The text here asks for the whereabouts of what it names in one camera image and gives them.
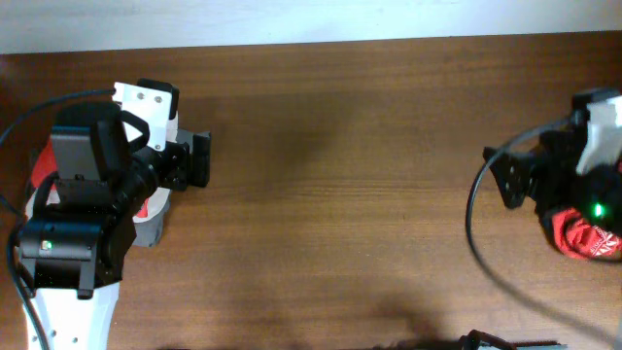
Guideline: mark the red patterned garment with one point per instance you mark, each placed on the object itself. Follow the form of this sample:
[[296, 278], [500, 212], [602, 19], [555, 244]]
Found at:
[[574, 237]]

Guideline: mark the grey folded garment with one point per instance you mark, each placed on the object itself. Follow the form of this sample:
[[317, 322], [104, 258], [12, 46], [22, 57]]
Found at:
[[149, 234]]

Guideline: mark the orange soccer t-shirt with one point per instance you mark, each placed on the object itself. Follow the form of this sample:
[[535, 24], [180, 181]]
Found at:
[[45, 164]]

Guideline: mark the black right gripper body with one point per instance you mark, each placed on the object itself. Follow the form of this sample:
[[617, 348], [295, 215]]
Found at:
[[559, 181]]

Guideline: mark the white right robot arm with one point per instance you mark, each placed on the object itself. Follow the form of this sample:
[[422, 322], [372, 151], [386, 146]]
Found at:
[[596, 195]]

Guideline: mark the beige folded shorts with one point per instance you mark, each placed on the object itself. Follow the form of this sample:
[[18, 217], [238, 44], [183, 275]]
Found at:
[[152, 206]]

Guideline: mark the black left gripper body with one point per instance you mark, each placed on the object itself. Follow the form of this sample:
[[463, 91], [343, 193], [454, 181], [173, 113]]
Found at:
[[171, 169]]

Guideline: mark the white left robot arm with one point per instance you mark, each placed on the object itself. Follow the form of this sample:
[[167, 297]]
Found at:
[[71, 249]]

